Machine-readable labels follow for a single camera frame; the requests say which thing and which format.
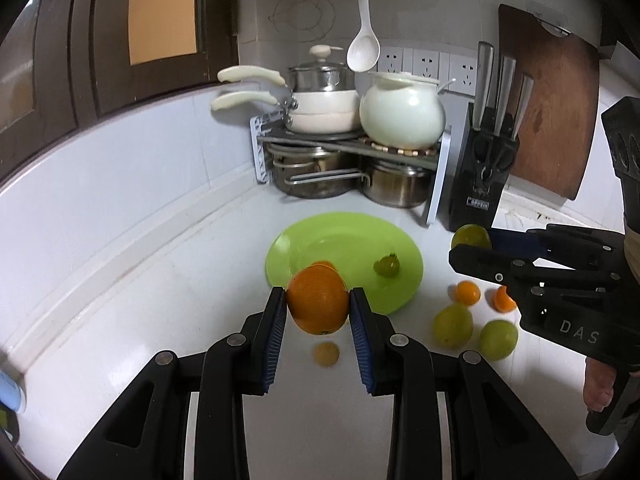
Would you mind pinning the white saucepan upper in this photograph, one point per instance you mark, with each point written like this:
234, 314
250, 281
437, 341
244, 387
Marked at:
317, 102

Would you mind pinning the white plastic ladle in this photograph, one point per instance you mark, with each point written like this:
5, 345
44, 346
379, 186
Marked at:
364, 51

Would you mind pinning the small brown longan fruit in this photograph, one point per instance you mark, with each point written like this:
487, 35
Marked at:
326, 354

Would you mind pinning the metal corner shelf rack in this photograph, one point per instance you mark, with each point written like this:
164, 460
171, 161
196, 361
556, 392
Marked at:
269, 128

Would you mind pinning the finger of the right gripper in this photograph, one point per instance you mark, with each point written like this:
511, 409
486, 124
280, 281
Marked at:
507, 264
531, 244

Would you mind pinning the small green tomato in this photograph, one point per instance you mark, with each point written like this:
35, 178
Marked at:
388, 266

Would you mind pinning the large orange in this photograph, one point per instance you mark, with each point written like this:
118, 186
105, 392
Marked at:
317, 298

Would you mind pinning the steel pot right bottom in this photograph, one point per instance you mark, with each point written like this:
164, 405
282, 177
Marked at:
396, 185

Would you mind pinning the green plastic plate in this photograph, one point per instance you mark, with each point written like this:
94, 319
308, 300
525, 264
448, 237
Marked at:
352, 242

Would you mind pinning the person's right hand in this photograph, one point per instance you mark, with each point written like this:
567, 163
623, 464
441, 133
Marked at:
598, 389

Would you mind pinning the steel pot left bottom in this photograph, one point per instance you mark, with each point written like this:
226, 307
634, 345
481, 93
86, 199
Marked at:
313, 173

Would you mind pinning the black knife block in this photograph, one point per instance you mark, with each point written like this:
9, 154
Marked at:
489, 143

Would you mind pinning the white ceramic pot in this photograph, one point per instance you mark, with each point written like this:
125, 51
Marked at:
403, 111

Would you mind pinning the yellow-green pear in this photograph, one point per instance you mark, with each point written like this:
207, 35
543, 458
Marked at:
453, 326

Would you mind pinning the green apple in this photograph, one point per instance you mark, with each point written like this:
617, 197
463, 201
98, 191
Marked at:
498, 339

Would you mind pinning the small orange tangerine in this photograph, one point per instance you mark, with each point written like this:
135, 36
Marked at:
467, 293

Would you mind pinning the dark wooden window frame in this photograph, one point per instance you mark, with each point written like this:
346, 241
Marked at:
66, 65

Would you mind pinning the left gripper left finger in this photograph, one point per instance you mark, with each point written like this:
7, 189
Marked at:
241, 364

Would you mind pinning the wooden cutting board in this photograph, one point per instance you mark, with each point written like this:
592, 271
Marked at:
557, 130

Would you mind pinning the steel pot with lid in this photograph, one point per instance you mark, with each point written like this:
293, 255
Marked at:
320, 74

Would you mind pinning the white saucepan lower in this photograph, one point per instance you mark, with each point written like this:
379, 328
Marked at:
326, 123

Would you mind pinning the white wall socket strip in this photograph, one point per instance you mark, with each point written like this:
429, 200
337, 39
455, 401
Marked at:
432, 64

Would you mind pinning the white saucepan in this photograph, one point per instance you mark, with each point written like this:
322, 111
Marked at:
326, 123
317, 102

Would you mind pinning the beaded wooden trivet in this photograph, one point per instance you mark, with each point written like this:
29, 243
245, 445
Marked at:
409, 152

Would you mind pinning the wire steamer rack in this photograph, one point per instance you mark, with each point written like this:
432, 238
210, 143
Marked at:
307, 21

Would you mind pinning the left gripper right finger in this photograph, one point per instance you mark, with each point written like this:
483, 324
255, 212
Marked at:
394, 364

